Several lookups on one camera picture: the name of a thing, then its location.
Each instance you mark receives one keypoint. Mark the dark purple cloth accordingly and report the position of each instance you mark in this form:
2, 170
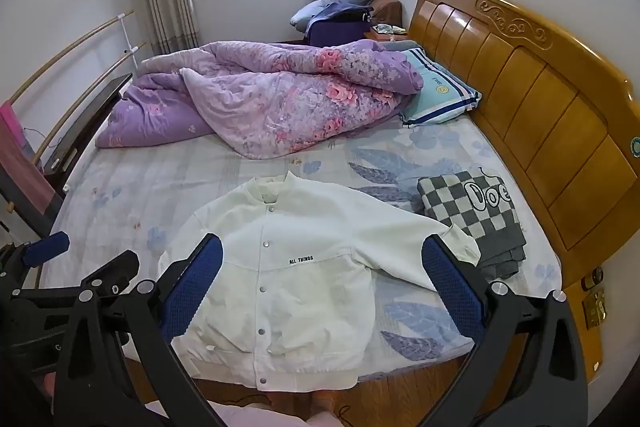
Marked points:
335, 29

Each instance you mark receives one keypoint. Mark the wooden nightstand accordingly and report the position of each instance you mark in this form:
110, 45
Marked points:
387, 36

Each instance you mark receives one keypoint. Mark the brown cushion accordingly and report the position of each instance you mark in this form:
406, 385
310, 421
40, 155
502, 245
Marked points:
387, 9

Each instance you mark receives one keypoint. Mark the checkered folded sweater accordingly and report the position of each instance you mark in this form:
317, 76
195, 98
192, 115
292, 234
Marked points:
450, 207

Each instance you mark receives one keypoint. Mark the white snap-button jacket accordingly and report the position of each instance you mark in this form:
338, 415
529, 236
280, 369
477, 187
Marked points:
300, 287

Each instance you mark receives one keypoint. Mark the pink hanging cloth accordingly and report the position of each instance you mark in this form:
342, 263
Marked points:
22, 157

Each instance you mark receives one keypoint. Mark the brass wall plate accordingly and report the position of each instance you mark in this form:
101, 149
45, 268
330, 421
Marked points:
595, 309

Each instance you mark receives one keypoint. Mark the purple floral quilt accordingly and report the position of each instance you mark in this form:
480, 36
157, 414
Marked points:
260, 97

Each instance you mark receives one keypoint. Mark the bed with floral sheet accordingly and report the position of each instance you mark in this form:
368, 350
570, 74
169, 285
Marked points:
150, 207

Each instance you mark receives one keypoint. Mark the grey folded garment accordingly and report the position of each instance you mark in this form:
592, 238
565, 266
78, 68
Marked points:
505, 252

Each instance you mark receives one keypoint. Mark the person's pink clothing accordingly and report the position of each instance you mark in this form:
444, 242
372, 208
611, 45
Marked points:
260, 414

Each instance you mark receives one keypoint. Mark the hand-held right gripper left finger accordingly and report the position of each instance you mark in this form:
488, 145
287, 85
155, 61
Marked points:
195, 287

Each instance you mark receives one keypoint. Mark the wooden headboard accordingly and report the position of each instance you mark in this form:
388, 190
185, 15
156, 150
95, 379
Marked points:
530, 82

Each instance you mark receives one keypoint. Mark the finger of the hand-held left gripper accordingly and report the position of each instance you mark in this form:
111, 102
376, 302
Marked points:
47, 249
117, 267

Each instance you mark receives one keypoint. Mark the striped light blue pillow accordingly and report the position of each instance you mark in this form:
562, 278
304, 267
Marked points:
440, 92

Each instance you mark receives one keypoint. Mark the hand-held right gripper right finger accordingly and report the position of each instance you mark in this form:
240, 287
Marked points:
452, 292

